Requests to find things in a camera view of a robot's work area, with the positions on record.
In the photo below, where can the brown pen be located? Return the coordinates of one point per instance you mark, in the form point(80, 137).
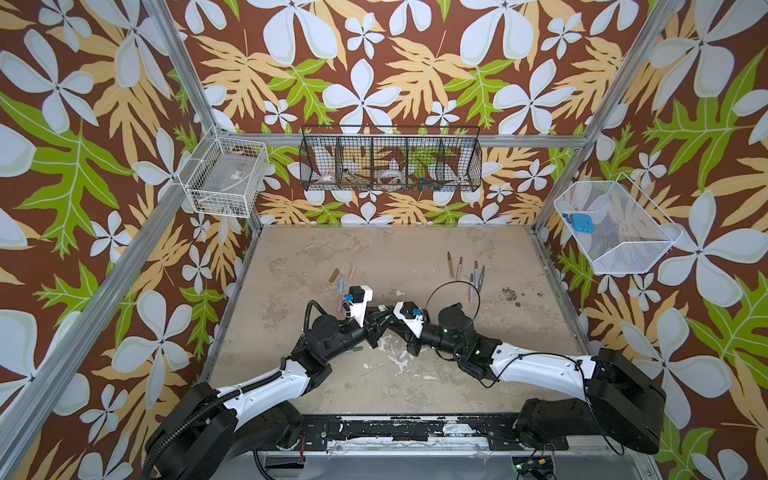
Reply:
point(450, 266)

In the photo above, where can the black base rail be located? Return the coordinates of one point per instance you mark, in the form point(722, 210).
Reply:
point(494, 431)

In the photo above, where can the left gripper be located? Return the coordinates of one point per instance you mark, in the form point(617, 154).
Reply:
point(371, 327)

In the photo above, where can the white mesh basket right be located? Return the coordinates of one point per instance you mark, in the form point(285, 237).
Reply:
point(633, 233)

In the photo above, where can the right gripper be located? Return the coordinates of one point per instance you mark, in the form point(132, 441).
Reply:
point(405, 327)

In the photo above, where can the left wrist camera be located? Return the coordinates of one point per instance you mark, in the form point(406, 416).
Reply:
point(356, 301)

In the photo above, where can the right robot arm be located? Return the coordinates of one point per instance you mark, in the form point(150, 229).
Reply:
point(604, 394)

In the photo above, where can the white wire basket left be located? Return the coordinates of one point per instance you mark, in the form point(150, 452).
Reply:
point(223, 176)

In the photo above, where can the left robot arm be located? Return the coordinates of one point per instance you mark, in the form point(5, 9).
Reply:
point(196, 438)

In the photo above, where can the black wire basket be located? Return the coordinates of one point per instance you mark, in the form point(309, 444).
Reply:
point(390, 158)

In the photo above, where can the blue object in basket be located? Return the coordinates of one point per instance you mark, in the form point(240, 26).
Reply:
point(581, 223)

